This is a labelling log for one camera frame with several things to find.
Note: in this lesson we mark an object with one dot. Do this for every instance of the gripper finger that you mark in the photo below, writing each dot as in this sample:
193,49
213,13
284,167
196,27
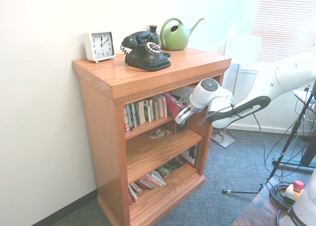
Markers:
187,96
184,116

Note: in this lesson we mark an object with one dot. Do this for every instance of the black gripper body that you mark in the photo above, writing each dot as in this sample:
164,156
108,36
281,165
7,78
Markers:
193,107

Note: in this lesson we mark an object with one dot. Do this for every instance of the large red softcover book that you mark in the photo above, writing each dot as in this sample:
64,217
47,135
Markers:
172,106

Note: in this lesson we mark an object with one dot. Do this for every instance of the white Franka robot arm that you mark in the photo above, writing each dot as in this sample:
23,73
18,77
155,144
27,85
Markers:
291,73

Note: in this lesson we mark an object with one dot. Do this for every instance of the papers on middle shelf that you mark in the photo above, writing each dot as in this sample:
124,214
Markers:
155,135

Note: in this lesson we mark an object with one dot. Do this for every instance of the wooden speaker box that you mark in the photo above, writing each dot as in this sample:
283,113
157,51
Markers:
182,128

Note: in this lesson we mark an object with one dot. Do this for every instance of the white paperback orange edge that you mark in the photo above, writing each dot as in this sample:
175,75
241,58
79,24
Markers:
165,105

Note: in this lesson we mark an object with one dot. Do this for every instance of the small photo card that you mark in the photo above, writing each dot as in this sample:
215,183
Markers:
166,132

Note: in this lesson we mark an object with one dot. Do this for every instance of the tan book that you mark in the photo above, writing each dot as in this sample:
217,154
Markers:
156,111

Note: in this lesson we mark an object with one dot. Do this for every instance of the thin cream book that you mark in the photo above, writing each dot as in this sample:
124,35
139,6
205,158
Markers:
151,110

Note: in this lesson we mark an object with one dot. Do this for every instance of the large black white book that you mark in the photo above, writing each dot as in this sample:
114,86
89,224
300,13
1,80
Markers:
190,155

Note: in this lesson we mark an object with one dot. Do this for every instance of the cream white book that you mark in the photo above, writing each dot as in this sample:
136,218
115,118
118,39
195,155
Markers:
141,112

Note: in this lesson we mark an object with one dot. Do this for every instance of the dark green spine book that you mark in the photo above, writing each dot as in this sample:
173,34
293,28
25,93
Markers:
133,116

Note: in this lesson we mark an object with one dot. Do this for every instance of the large green cover book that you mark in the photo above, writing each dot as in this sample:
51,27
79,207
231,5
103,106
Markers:
171,167

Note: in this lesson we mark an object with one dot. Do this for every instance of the red white spine book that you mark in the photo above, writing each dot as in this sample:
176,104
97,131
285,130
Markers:
127,120

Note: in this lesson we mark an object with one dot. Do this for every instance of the green watering can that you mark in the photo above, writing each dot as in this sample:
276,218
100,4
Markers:
172,38

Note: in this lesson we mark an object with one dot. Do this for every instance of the black rotary style telephone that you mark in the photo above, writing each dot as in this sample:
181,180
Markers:
143,55

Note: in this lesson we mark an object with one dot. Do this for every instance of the white book with red print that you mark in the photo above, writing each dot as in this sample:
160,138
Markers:
159,177

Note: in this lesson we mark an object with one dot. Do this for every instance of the white grey paperback book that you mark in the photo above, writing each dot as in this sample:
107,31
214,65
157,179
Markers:
153,180

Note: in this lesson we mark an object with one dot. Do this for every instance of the small dark vase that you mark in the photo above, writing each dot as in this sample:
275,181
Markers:
153,29

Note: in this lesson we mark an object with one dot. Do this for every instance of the red book lying slanted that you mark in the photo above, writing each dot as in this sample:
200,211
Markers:
146,184

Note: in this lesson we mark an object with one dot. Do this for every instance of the wooden bookcase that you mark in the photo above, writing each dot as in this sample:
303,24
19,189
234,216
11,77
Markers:
103,127

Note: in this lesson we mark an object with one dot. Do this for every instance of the small white sticker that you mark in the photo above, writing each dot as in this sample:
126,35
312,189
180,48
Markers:
104,85

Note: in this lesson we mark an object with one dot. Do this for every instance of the small white paperback book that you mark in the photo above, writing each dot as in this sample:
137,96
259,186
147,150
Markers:
137,187

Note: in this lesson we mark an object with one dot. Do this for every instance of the black tripod stand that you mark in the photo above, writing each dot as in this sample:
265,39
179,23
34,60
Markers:
283,149

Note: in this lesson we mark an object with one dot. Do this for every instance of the white square alarm clock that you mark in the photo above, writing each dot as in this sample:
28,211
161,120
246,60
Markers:
101,46

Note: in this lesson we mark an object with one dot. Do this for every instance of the window blinds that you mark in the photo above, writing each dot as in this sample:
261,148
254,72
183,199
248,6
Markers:
284,18

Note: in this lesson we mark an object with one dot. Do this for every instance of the yellow emergency stop box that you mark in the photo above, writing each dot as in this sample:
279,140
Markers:
293,192

